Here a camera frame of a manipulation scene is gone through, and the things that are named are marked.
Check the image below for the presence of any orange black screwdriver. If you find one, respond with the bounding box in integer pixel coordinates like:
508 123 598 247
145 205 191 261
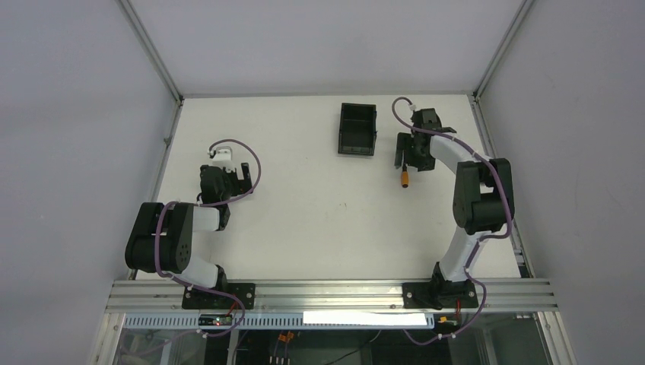
400 164 409 189

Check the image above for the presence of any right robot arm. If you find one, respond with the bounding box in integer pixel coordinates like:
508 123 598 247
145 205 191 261
394 108 514 310

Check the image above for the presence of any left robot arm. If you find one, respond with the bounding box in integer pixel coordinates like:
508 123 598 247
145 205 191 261
125 163 253 292

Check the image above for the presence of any black plastic bin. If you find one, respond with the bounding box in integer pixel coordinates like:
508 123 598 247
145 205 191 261
338 103 377 157

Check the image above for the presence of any small electronics board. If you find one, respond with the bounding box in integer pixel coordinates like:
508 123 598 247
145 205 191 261
198 315 234 327

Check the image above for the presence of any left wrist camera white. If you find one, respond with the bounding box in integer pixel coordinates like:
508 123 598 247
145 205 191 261
208 146 237 173

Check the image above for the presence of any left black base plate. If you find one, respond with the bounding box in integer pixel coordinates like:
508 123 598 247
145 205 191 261
181 282 256 309

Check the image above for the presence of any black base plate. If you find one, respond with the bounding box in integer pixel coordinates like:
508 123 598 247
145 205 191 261
181 282 256 309
402 280 479 310

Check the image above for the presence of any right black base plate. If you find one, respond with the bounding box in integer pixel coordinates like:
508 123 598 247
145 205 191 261
402 280 479 310

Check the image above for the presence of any aluminium frame rail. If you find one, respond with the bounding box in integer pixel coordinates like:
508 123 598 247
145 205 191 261
106 278 558 313

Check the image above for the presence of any white slotted cable duct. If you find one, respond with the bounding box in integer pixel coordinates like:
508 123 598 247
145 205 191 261
124 311 435 330

